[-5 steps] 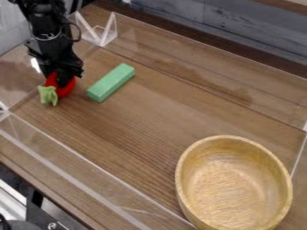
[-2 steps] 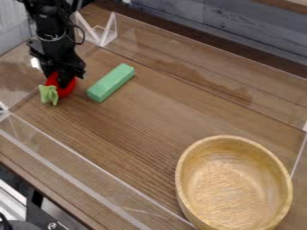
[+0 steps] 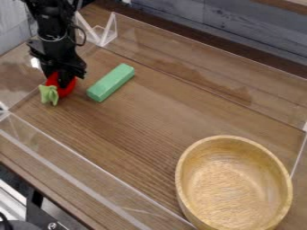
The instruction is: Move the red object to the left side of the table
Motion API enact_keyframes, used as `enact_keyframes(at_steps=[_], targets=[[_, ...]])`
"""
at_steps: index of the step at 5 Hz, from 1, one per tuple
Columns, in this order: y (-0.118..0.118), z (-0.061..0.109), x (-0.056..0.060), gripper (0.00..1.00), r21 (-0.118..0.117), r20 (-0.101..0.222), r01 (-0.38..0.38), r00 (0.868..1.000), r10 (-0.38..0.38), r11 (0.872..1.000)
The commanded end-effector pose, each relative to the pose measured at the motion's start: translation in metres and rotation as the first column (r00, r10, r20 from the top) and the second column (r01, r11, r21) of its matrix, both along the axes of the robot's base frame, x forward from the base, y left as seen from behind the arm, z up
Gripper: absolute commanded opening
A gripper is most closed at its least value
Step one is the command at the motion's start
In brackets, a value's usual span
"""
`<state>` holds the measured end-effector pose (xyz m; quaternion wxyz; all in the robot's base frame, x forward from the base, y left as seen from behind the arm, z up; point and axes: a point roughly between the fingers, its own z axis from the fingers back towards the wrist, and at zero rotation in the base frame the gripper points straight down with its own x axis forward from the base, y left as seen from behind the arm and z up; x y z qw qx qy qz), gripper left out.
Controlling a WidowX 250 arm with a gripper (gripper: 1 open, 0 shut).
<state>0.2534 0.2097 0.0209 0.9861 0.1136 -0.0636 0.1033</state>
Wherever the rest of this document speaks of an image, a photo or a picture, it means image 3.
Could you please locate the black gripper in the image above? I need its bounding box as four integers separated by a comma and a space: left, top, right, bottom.
26, 39, 86, 88

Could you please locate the red plush radish toy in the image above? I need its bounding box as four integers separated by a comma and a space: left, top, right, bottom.
38, 72, 77, 106

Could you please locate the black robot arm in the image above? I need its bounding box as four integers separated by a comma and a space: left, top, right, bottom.
21, 0, 86, 89

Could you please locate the green rectangular block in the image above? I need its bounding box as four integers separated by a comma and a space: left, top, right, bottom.
86, 64, 134, 102

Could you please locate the black metal clamp base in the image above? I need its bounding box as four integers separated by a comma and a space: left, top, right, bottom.
25, 206, 81, 230

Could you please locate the wooden bowl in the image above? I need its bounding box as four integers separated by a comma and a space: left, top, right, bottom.
174, 135, 292, 230

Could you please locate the clear acrylic enclosure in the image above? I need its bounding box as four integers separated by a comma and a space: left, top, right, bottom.
0, 17, 307, 230

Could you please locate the black cable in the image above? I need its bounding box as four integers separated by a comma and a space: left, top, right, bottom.
0, 211, 12, 230

